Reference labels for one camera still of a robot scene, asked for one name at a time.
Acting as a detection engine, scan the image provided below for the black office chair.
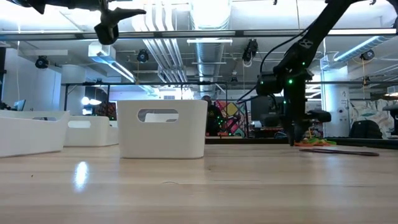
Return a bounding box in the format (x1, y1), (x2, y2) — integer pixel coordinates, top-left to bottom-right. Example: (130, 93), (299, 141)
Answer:
(349, 119), (383, 139)

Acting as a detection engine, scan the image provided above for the orange rubber band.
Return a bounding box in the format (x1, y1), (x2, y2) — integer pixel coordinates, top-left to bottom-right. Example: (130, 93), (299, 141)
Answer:
(294, 139), (333, 147)

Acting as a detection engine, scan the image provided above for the black computer monitor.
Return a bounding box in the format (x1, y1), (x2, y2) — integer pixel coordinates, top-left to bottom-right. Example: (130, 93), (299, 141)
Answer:
(250, 95), (292, 121)

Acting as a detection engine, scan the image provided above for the long black background bar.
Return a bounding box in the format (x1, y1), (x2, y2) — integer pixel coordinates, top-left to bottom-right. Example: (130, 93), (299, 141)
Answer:
(227, 80), (398, 86)

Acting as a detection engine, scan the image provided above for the cluttered background workbench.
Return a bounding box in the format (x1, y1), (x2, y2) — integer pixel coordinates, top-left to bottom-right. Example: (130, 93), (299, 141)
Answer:
(248, 120), (321, 139)

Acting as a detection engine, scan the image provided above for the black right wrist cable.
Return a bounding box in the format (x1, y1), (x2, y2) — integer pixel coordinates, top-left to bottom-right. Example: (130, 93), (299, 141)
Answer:
(236, 26), (312, 103)

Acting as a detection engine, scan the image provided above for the black ceiling-mounted camera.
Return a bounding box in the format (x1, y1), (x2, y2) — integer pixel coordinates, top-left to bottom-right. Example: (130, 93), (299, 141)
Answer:
(359, 49), (376, 62)
(136, 49), (150, 63)
(241, 38), (259, 68)
(34, 55), (50, 70)

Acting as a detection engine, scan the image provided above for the yellow hanging cable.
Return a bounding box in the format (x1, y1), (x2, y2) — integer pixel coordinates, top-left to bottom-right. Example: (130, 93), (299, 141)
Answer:
(295, 0), (313, 139)

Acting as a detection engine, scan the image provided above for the white round column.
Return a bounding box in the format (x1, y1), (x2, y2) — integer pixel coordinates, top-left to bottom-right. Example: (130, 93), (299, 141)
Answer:
(320, 55), (351, 138)

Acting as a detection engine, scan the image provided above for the black overhead frame beam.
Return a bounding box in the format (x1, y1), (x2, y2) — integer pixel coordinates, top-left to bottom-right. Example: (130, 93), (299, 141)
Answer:
(0, 29), (398, 40)

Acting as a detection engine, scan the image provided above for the black rubber band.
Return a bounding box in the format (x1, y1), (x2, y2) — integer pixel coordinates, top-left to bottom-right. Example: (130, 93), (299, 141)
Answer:
(298, 147), (381, 157)

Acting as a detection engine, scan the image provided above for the colourful mural panel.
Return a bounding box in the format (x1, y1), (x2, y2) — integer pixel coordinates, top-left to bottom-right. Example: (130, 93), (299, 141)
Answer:
(217, 100), (249, 138)

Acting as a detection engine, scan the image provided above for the black aluminium table frame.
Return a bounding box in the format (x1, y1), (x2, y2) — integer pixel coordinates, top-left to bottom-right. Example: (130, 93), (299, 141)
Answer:
(205, 136), (398, 149)

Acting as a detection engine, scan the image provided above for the white plastic basket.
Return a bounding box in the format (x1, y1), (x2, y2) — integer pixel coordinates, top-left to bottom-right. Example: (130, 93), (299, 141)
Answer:
(117, 99), (208, 159)
(63, 115), (119, 147)
(0, 109), (71, 158)

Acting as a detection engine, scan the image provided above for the white painted backdrop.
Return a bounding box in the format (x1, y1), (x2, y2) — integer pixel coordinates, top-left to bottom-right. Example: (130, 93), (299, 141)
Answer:
(350, 98), (395, 139)

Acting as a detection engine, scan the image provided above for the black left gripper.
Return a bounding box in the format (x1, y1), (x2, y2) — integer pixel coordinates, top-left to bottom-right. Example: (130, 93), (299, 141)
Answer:
(94, 0), (147, 46)

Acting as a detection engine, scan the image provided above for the silver ventilation duct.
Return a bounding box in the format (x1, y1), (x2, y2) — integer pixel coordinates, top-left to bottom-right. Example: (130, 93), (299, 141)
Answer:
(195, 42), (225, 98)

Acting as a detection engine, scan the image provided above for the dark red patterned panel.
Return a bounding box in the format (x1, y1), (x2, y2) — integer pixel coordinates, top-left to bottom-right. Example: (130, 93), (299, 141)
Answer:
(98, 101), (118, 121)

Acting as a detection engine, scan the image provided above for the small background laptop screen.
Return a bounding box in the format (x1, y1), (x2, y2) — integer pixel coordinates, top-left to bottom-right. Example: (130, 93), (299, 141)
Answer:
(12, 99), (27, 112)

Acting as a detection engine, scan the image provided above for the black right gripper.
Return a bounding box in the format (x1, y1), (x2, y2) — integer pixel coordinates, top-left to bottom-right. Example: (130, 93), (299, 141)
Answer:
(260, 73), (332, 147)

